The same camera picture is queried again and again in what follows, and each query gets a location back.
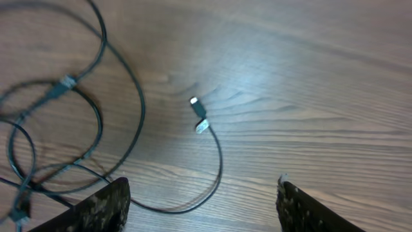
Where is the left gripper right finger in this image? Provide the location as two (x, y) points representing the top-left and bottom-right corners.
(276, 174), (364, 232)

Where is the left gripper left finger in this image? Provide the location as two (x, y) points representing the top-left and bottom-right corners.
(30, 177), (131, 232)

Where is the black labelled USB cable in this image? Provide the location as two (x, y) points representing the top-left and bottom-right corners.
(130, 95), (224, 215)

